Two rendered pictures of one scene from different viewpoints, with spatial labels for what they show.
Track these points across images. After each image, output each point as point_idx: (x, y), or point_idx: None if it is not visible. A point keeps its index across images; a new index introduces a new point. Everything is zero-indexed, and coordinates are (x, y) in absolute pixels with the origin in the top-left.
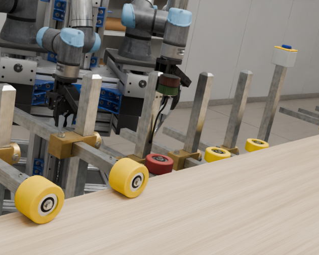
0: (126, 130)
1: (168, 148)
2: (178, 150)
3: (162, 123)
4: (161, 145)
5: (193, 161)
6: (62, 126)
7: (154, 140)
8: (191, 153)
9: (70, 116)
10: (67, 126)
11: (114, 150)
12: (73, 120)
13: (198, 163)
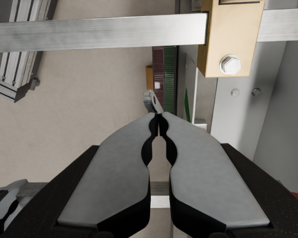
0: None
1: (170, 25)
2: (236, 62)
3: (158, 100)
4: (144, 33)
5: (284, 35)
6: (19, 207)
7: (98, 21)
8: (259, 2)
9: None
10: (14, 196)
11: (155, 198)
12: (0, 198)
13: None
